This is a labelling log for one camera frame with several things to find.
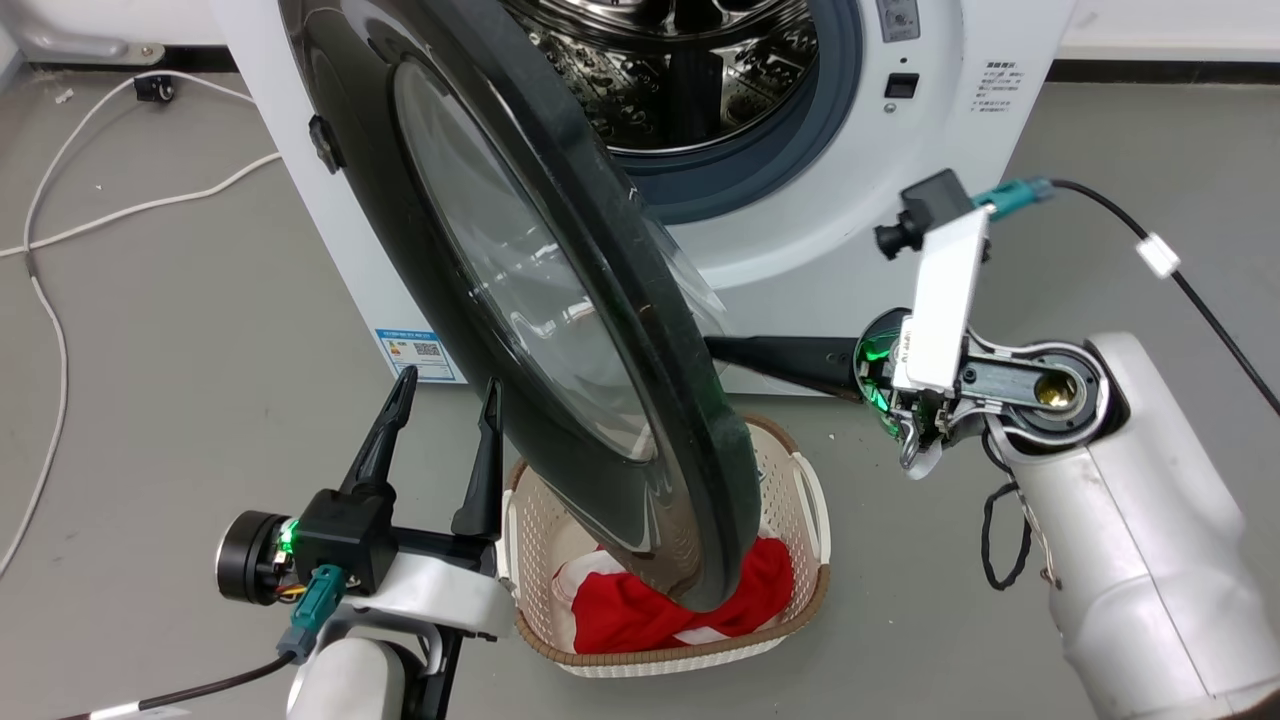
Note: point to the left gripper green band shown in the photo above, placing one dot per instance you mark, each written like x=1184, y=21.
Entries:
x=250, y=557

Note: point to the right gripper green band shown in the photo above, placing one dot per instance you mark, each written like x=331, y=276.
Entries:
x=875, y=365

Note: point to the black round glass washer door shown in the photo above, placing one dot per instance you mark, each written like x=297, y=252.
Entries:
x=560, y=170

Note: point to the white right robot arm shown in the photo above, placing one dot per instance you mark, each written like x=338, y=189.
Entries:
x=1150, y=550

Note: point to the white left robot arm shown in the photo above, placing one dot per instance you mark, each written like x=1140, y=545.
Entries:
x=345, y=680

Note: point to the white front-load washing machine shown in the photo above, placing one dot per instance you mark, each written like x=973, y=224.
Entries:
x=850, y=230

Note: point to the grey-blue rubber door gasket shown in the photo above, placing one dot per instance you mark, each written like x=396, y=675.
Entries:
x=790, y=150

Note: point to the blue energy label sticker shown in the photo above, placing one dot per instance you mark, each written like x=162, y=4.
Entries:
x=420, y=352

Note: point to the cream perforated laundry basket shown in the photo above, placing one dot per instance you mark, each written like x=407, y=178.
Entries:
x=800, y=500

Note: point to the red and white garment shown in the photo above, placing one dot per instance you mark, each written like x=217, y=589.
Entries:
x=620, y=612

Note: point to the stainless steel washer drum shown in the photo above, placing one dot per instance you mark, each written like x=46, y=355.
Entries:
x=640, y=90

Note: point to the white plastic appliance base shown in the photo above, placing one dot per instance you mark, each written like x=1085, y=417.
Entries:
x=70, y=30

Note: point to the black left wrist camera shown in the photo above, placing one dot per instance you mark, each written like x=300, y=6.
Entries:
x=340, y=535

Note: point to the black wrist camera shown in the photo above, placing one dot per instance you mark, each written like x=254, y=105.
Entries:
x=925, y=205
x=340, y=535

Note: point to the white left camera bracket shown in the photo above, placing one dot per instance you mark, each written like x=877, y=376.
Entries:
x=440, y=600

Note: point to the white camera bracket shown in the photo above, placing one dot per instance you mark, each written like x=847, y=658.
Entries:
x=945, y=300
x=440, y=600

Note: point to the white right camera bracket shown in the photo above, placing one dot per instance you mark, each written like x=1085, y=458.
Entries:
x=945, y=300

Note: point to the teal left camera connector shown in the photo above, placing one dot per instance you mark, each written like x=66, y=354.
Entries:
x=318, y=600

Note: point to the teal camera connector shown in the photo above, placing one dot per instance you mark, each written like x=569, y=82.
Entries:
x=318, y=600
x=1010, y=195

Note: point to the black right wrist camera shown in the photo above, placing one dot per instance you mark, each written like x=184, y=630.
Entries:
x=925, y=205

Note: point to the teal right camera connector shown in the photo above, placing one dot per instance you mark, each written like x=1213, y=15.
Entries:
x=1010, y=195

